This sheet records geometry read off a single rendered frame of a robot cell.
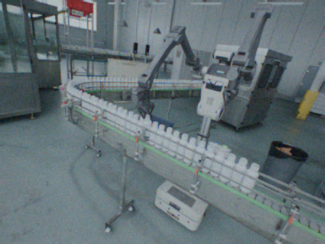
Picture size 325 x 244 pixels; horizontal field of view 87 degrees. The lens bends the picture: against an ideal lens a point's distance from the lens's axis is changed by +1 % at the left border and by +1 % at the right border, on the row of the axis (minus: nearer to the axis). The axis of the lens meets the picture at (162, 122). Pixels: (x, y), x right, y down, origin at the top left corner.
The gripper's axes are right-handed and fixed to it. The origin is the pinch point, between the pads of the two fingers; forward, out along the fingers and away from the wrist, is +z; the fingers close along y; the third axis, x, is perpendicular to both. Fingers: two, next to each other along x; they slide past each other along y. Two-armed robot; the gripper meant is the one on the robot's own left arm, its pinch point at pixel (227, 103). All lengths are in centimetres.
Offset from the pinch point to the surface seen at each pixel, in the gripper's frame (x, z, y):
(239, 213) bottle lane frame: -28, 52, -21
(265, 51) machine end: 25, -52, 340
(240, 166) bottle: -19.8, 26.7, -17.2
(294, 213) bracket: -46, 31, -27
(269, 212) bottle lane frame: -39, 42, -21
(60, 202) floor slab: 125, 140, -45
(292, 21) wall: 39, -274, 1185
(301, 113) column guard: -127, 121, 728
